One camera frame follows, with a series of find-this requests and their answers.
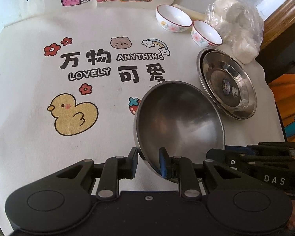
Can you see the brown wooden door frame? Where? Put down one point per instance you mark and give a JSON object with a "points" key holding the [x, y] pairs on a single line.
{"points": [[278, 22]]}

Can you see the steel plate with sticker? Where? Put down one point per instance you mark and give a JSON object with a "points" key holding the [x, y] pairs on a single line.
{"points": [[228, 86]]}

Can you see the red-rimmed white bowl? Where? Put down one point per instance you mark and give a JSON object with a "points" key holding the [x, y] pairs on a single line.
{"points": [[172, 19], [204, 35]]}

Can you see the white printed table cloth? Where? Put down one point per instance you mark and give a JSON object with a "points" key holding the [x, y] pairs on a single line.
{"points": [[70, 53]]}

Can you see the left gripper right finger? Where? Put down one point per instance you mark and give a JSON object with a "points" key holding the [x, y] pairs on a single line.
{"points": [[180, 169]]}

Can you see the orange painted picture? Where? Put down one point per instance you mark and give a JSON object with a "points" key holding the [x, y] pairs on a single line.
{"points": [[283, 89]]}

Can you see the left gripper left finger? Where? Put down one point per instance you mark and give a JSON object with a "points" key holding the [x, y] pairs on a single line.
{"points": [[112, 171]]}

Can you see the plastic bag of white rolls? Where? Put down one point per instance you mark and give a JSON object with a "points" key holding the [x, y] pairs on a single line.
{"points": [[240, 26]]}

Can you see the steel mixing bowl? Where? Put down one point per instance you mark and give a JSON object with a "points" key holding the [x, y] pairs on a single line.
{"points": [[179, 117]]}

